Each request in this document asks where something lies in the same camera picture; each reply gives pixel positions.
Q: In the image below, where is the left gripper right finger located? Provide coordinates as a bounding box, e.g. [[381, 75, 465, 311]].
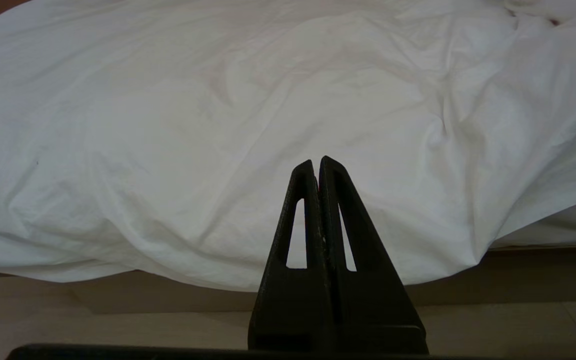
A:
[[318, 155, 430, 355]]

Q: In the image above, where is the white duvet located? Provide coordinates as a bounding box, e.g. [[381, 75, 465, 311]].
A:
[[0, 0, 576, 293]]

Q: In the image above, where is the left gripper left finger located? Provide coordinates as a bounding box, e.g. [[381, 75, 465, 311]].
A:
[[247, 159, 330, 352]]

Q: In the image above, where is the white bed sheet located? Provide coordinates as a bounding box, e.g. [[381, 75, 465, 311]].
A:
[[490, 192, 576, 250]]

